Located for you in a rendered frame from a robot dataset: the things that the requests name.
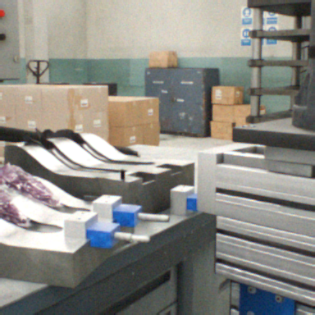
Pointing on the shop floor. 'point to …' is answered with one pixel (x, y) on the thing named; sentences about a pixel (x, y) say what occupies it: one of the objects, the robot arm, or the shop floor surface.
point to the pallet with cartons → (133, 121)
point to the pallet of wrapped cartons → (55, 109)
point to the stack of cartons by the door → (229, 111)
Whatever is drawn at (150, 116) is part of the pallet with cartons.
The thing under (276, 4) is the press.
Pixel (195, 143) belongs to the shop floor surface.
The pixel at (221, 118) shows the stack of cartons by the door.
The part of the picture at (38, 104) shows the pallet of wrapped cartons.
